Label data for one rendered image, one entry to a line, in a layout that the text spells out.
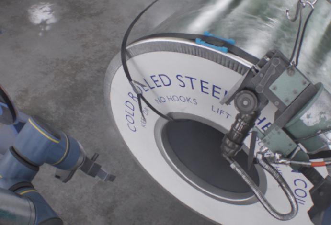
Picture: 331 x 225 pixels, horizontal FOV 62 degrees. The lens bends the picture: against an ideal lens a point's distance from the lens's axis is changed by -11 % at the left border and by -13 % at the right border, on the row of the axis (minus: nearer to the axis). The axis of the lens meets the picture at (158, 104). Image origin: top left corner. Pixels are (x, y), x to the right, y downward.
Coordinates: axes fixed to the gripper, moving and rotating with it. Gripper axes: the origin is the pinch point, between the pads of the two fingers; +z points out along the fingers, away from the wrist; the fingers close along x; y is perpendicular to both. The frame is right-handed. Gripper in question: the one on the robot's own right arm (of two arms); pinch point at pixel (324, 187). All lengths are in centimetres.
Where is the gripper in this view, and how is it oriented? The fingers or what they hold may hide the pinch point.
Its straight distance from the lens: 85.8
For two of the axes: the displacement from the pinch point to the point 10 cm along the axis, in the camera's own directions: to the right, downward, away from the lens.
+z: 2.7, -0.9, 9.6
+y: 7.1, 6.9, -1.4
